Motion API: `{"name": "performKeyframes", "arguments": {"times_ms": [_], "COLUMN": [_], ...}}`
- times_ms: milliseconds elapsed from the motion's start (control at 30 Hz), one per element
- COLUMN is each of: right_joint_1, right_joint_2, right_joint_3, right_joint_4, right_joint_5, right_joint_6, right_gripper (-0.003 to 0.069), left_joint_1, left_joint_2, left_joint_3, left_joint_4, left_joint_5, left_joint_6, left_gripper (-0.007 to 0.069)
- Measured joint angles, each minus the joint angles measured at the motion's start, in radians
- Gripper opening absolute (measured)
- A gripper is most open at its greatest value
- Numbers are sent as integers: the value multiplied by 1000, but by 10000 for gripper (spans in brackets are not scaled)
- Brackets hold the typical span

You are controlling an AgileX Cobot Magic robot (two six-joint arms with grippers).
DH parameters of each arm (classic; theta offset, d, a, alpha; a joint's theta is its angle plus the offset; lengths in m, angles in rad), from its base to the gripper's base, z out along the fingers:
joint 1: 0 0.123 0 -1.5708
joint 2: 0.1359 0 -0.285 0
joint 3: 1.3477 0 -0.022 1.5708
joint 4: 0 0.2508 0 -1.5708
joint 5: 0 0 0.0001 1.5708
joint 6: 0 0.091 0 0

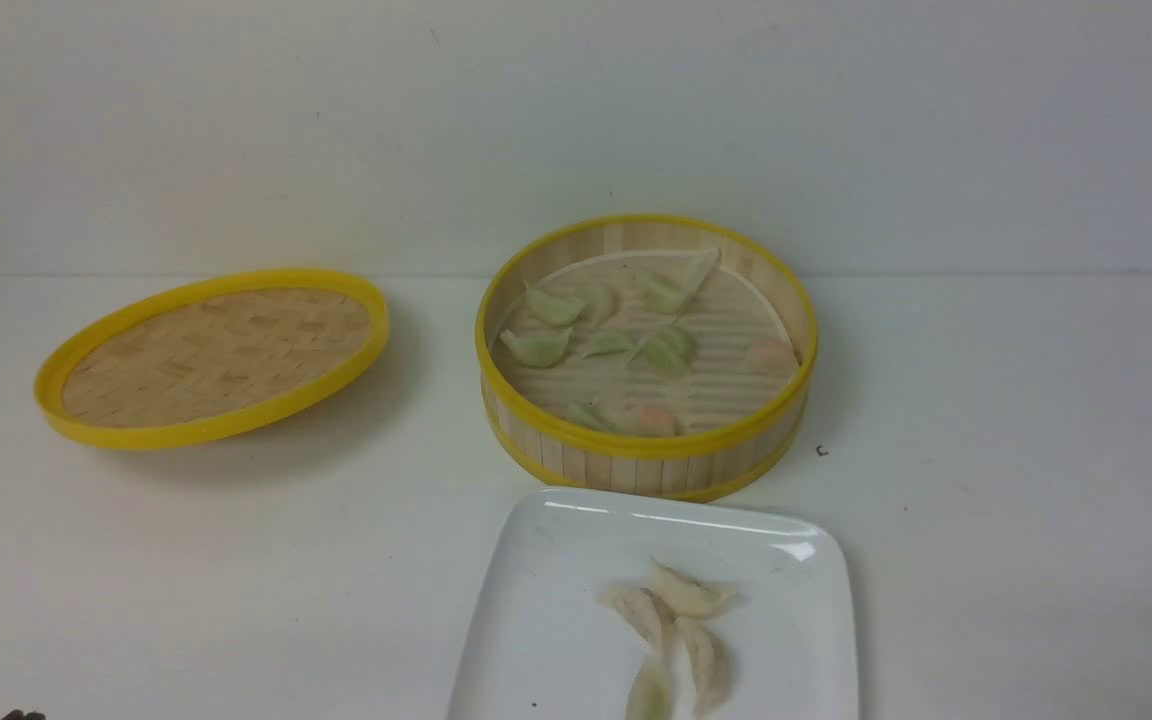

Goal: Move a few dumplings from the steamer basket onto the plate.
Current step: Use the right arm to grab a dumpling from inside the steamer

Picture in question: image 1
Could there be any yellow rimmed bamboo steamer basket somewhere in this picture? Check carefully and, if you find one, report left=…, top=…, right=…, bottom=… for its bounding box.
left=475, top=214, right=819, bottom=502

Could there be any white dumpling top plate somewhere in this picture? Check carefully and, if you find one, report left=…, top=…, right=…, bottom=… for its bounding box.
left=652, top=559, right=738, bottom=619

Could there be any white dumpling plate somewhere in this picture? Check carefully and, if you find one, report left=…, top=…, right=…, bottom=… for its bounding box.
left=675, top=617, right=732, bottom=719
left=598, top=585, right=675, bottom=662
left=652, top=559, right=738, bottom=619

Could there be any white dumpling left plate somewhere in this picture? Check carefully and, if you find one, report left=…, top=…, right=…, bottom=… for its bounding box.
left=598, top=585, right=675, bottom=662

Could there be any white square plate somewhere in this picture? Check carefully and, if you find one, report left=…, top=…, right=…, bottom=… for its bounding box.
left=445, top=488, right=861, bottom=719

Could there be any green dumpling bottom plate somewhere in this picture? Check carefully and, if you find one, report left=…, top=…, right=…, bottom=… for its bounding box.
left=623, top=655, right=673, bottom=720

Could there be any white dumpling lower plate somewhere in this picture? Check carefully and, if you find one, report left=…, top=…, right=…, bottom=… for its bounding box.
left=675, top=617, right=732, bottom=719

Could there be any green dumpling front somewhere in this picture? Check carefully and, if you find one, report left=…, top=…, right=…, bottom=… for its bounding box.
left=564, top=402, right=617, bottom=434

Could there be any pale dumpling upper centre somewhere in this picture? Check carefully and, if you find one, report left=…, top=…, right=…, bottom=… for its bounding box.
left=579, top=282, right=620, bottom=328

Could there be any pink dumpling front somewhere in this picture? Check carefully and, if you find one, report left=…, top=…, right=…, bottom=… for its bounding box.
left=627, top=404, right=682, bottom=438

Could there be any yellow rimmed bamboo steamer lid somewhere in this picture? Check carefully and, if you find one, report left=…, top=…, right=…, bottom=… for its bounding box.
left=33, top=268, right=391, bottom=450

